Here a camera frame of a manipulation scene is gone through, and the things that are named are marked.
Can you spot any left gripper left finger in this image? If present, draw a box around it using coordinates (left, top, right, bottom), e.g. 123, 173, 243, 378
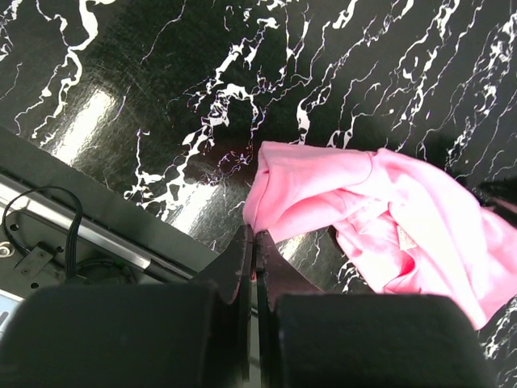
194, 226, 254, 382

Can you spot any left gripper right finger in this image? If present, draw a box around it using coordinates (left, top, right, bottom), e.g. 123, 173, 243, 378
254, 231, 323, 387

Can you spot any pink t-shirt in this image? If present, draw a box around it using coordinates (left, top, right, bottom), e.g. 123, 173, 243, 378
243, 141, 516, 329

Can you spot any aluminium frame rail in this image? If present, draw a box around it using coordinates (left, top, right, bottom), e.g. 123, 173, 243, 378
1, 175, 193, 327

